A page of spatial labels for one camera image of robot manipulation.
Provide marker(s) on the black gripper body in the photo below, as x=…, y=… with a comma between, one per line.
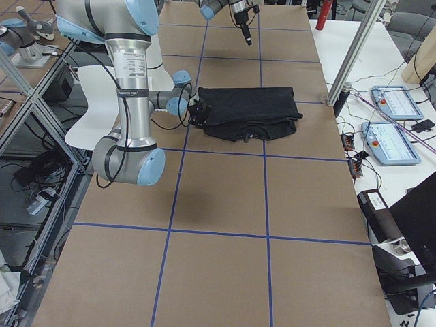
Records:
x=240, y=18
x=200, y=111

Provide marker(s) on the near teach pendant tablet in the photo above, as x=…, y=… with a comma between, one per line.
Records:
x=389, y=145

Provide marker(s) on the red cylinder bottle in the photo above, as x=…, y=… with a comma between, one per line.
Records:
x=323, y=16

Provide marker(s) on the far teach pendant tablet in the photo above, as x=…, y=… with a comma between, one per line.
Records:
x=396, y=102

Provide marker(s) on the husky plush toy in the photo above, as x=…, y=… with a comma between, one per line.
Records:
x=39, y=28

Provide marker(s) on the teach pendant tablet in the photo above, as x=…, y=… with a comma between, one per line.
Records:
x=396, y=102
x=389, y=145

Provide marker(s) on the aluminium frame post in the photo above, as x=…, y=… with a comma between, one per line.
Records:
x=354, y=50

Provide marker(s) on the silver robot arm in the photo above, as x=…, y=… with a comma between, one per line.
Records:
x=210, y=8
x=128, y=29

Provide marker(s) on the black graphic t-shirt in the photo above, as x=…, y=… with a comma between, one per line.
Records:
x=244, y=113

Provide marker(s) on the black water bottle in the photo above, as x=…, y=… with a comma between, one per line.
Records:
x=342, y=98

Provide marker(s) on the white plastic chair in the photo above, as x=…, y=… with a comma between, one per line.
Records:
x=102, y=107

